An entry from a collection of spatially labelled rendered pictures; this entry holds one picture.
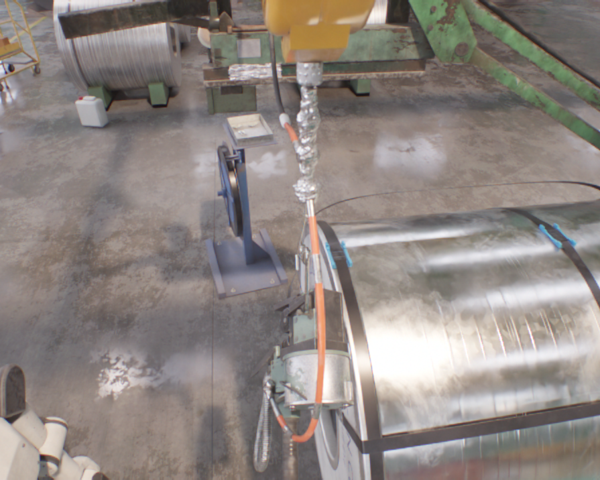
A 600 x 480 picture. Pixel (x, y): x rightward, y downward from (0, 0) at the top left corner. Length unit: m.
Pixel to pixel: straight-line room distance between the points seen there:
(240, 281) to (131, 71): 3.58
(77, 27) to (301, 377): 1.18
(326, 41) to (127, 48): 5.37
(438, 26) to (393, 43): 0.15
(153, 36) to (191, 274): 3.34
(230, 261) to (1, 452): 2.47
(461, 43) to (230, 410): 2.03
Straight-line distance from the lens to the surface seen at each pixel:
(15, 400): 1.20
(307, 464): 2.39
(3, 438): 1.10
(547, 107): 1.86
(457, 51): 1.65
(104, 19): 1.55
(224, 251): 3.43
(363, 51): 1.58
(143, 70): 5.99
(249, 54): 1.52
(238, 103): 1.90
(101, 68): 6.06
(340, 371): 0.93
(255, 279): 3.16
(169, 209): 4.01
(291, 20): 0.55
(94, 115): 5.81
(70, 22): 1.55
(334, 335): 0.96
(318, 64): 0.64
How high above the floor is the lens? 2.18
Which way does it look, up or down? 39 degrees down
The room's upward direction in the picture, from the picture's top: straight up
